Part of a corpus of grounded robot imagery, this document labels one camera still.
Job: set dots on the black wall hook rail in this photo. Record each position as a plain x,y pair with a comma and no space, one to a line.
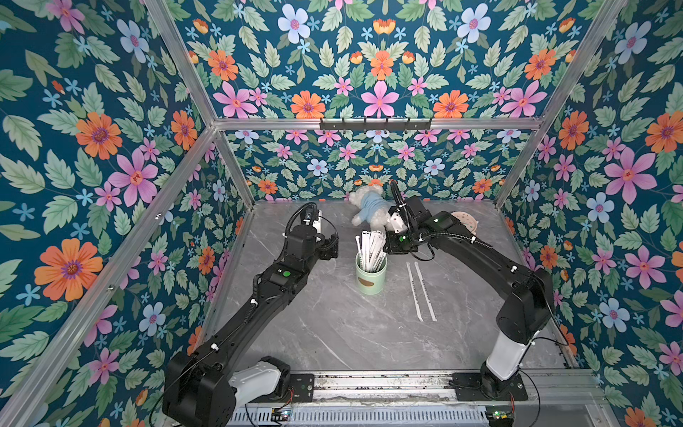
398,125

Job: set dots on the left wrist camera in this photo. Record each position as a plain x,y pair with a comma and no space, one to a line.
311,217

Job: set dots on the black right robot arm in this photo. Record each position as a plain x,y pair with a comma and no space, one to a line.
526,294

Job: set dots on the green metal straw cup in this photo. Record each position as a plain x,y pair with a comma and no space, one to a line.
370,283

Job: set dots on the bundle of wrapped straws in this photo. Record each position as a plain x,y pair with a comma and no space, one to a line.
371,255

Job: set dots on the white teddy bear blue shirt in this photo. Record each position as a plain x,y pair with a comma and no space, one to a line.
374,209

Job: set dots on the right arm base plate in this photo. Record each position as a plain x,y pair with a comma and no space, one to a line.
474,386

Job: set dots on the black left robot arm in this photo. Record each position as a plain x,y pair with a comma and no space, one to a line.
205,387

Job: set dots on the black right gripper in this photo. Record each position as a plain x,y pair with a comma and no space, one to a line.
405,214

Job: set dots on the white straw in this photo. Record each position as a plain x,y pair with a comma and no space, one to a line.
414,293
425,292

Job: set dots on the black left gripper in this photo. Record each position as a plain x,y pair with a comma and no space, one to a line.
325,245

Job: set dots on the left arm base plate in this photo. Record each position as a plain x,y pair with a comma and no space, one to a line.
300,389

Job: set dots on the beige round alarm clock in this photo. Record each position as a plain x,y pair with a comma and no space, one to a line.
467,220

